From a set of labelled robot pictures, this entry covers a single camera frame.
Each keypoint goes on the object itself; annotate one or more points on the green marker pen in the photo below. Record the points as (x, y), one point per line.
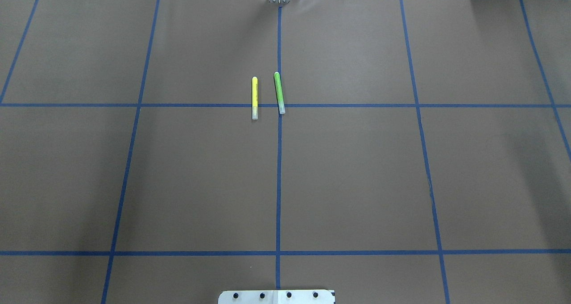
(279, 92)

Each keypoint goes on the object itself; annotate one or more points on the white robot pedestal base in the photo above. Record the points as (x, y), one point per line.
(299, 296)

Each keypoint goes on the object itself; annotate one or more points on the yellow marker pen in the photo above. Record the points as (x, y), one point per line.
(254, 97)

